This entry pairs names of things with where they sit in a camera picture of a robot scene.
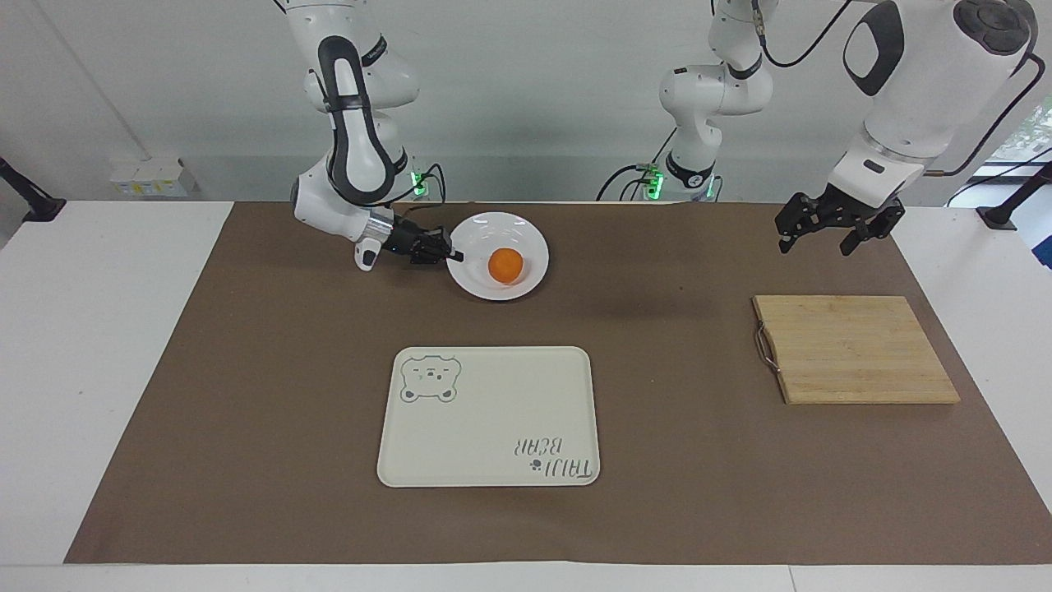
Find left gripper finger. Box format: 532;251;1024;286
776;194;819;255
838;209;906;257

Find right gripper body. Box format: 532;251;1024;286
385;215;422;264

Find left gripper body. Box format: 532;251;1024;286
810;185;906;228

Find white round plate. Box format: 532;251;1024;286
445;211;551;303

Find orange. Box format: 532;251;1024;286
487;247;525;285

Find bamboo cutting board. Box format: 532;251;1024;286
752;294;962;405

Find black stand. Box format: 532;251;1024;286
0;156;67;224
976;162;1052;231

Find cream tray with bear print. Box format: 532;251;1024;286
376;345;602;489

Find black cable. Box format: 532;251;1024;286
750;0;860;69
393;162;450;240
945;146;1052;208
597;164;655;203
925;49;1050;178
649;127;680;170

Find white wall socket box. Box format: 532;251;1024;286
109;155;200;199

